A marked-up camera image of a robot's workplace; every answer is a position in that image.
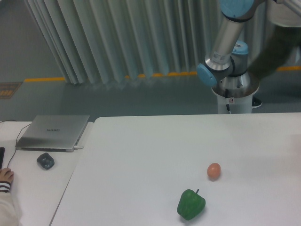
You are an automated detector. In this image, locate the black phone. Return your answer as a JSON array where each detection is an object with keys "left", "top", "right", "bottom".
[{"left": 0, "top": 147, "right": 5, "bottom": 169}]

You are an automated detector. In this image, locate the green bell pepper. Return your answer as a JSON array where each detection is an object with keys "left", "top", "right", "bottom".
[{"left": 177, "top": 189, "right": 206, "bottom": 220}]

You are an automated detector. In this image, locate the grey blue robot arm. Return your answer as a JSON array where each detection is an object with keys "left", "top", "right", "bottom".
[{"left": 197, "top": 0, "right": 301, "bottom": 87}]

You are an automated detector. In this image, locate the person in green trousers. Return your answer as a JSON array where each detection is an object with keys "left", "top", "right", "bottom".
[{"left": 248, "top": 0, "right": 301, "bottom": 81}]

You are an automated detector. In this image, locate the white sleeved forearm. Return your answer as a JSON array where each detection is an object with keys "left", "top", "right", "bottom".
[{"left": 0, "top": 181, "right": 19, "bottom": 226}]

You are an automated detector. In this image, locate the black laptop cable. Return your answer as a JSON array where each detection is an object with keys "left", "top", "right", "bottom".
[{"left": 0, "top": 120, "right": 32, "bottom": 169}]

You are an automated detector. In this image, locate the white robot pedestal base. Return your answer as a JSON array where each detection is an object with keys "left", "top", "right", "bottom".
[{"left": 212, "top": 73, "right": 259, "bottom": 114}]

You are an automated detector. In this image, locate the white pleated curtain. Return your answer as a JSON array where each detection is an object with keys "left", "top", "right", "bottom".
[{"left": 26, "top": 0, "right": 268, "bottom": 84}]

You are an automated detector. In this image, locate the person's hand on table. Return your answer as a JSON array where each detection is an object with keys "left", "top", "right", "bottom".
[{"left": 0, "top": 168, "right": 14, "bottom": 184}]

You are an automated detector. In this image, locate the brown egg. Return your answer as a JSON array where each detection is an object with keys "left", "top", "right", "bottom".
[{"left": 207, "top": 163, "right": 221, "bottom": 179}]

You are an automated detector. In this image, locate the silver laptop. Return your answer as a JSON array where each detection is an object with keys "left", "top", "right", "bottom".
[{"left": 16, "top": 115, "right": 90, "bottom": 152}]

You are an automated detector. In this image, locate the black pedestal cable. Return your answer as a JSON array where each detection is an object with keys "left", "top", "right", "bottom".
[{"left": 225, "top": 88, "right": 232, "bottom": 115}]

